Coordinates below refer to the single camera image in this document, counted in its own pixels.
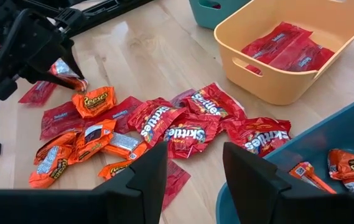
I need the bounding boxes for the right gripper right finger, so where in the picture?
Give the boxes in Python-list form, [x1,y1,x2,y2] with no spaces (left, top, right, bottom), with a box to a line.
[222,142,292,224]

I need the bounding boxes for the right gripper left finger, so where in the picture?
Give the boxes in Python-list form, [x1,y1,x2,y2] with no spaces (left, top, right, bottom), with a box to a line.
[94,141,168,224]

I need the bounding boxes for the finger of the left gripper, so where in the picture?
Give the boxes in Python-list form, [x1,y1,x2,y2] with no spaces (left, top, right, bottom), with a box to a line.
[63,40,86,80]
[21,67,81,91]

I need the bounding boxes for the red Skittles candy pack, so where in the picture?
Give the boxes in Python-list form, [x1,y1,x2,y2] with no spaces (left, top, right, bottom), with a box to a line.
[222,116,293,157]
[163,112,221,160]
[185,82,248,121]
[128,97,187,147]

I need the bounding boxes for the yellow plastic bin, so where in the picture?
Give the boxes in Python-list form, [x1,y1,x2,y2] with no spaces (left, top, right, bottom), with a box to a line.
[213,0,354,106]

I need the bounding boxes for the grey-blue plastic bin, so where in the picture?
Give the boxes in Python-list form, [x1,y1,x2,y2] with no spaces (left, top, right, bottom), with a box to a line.
[215,93,354,224]

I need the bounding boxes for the teal plastic bin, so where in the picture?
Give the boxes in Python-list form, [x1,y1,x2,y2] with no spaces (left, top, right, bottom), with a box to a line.
[188,0,254,31]

